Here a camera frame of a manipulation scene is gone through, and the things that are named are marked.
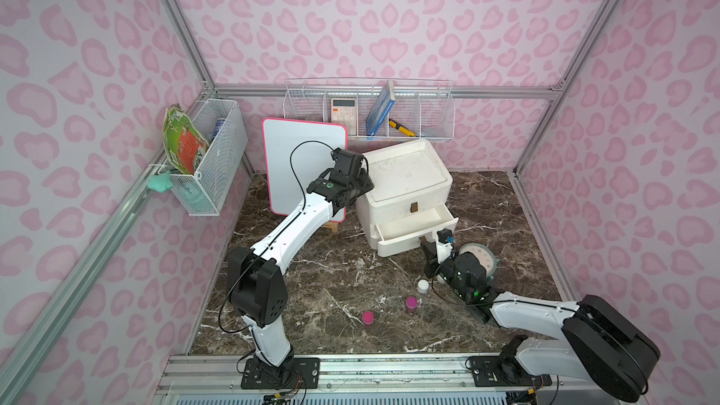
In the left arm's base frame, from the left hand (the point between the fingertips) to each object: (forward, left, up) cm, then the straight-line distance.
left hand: (367, 175), depth 86 cm
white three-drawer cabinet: (+3, -11, -1) cm, 12 cm away
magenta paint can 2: (-31, -13, -23) cm, 41 cm away
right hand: (-17, -16, -11) cm, 26 cm away
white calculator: (+23, +8, +7) cm, 25 cm away
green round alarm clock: (-16, -38, -22) cm, 47 cm away
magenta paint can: (-35, 0, -22) cm, 42 cm away
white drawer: (-11, -4, -3) cm, 12 cm away
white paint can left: (-26, -17, -22) cm, 38 cm away
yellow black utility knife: (+19, -14, +1) cm, 24 cm away
